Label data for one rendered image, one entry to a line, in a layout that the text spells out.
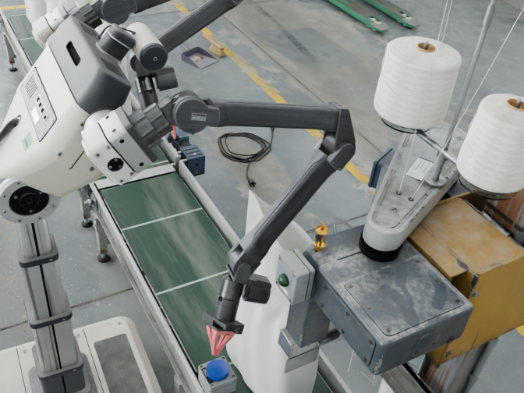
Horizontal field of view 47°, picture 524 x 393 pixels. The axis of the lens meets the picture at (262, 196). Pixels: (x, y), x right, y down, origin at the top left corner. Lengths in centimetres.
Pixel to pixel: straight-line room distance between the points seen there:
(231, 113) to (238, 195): 223
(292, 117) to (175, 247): 138
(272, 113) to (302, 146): 269
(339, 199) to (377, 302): 246
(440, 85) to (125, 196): 191
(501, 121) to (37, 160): 102
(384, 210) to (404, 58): 32
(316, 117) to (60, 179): 64
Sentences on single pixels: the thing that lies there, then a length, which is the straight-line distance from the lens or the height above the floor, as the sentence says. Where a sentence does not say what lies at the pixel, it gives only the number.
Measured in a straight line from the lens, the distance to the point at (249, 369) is 209.
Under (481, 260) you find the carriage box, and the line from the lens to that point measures 140.
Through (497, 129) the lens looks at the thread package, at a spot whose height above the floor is 166.
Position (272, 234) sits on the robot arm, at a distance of 150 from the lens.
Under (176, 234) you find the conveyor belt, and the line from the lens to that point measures 273.
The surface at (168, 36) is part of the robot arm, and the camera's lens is 188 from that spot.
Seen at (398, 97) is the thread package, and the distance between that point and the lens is 135.
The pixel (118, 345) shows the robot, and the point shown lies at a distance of 248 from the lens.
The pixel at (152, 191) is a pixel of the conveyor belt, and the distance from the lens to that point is 297.
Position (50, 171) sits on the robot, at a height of 132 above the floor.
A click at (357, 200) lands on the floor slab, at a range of 368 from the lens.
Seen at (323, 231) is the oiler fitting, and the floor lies 139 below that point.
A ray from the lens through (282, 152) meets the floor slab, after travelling 398.
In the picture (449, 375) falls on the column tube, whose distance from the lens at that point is 189.
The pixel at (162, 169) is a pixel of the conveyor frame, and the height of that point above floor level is 38.
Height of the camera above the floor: 221
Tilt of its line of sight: 38 degrees down
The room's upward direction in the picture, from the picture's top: 6 degrees clockwise
